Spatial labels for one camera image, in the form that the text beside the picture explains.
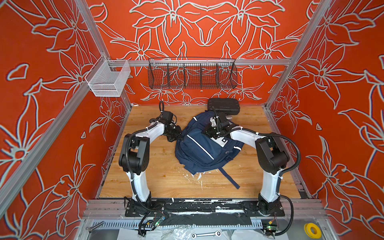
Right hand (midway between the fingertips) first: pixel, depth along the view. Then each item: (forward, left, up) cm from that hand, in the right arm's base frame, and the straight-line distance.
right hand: (199, 130), depth 93 cm
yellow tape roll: (-50, -48, -8) cm, 70 cm away
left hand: (-2, +11, -3) cm, 11 cm away
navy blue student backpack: (-15, +2, -2) cm, 15 cm away
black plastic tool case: (+25, -22, -4) cm, 34 cm away
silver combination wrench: (-52, -6, -9) cm, 53 cm away
